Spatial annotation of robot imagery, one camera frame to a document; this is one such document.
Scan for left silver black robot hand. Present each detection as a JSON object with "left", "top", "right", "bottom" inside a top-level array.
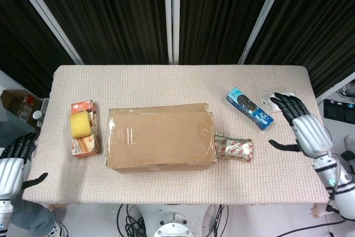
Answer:
[{"left": 0, "top": 132, "right": 48, "bottom": 200}]

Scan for white plastic packet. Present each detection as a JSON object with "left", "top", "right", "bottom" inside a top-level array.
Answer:
[{"left": 260, "top": 91, "right": 299, "bottom": 113}]

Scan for gold foil packet red labels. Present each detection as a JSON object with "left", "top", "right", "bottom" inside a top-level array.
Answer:
[{"left": 215, "top": 134, "right": 255, "bottom": 163}]

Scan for yellow sponge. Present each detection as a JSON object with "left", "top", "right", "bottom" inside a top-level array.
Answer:
[{"left": 69, "top": 111, "right": 93, "bottom": 139}]

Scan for black cable bundle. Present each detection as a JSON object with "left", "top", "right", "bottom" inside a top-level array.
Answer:
[
  {"left": 212, "top": 204, "right": 226, "bottom": 237},
  {"left": 116, "top": 204, "right": 146, "bottom": 237}
]

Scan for pink white woven tablecloth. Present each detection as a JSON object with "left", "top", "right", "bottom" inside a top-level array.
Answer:
[{"left": 21, "top": 64, "right": 344, "bottom": 219}]

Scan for black pleated curtain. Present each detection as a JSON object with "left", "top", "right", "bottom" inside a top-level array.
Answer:
[
  {"left": 179, "top": 0, "right": 280, "bottom": 65},
  {"left": 0, "top": 0, "right": 77, "bottom": 98},
  {"left": 245, "top": 0, "right": 355, "bottom": 96},
  {"left": 23, "top": 0, "right": 170, "bottom": 65}
]

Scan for cardboard box with red print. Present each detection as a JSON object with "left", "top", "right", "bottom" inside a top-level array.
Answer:
[{"left": 0, "top": 89, "right": 42, "bottom": 124}]

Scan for thin black cable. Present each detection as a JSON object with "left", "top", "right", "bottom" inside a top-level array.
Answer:
[{"left": 273, "top": 216, "right": 344, "bottom": 237}]

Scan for blue chocolate cookie box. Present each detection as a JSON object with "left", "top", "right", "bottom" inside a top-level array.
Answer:
[{"left": 226, "top": 86, "right": 275, "bottom": 131}]

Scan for black electronic device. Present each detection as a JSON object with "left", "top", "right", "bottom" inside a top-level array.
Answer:
[{"left": 323, "top": 98, "right": 355, "bottom": 123}]

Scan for white stand with silver knob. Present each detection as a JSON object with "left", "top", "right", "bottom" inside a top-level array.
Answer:
[{"left": 32, "top": 97, "right": 50, "bottom": 127}]

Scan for orange snack box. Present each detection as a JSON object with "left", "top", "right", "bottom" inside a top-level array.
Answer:
[{"left": 69, "top": 99, "right": 101, "bottom": 159}]

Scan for white silver robot base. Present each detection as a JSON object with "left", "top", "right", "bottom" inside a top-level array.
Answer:
[{"left": 135, "top": 204, "right": 222, "bottom": 237}]

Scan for white machine with black wheel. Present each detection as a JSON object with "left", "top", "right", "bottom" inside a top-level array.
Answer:
[{"left": 343, "top": 134, "right": 355, "bottom": 162}]

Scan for white black sneaker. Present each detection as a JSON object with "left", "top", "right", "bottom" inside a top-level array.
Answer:
[{"left": 45, "top": 221, "right": 69, "bottom": 237}]

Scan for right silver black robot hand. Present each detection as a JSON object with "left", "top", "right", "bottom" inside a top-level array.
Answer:
[{"left": 268, "top": 92, "right": 333, "bottom": 160}]

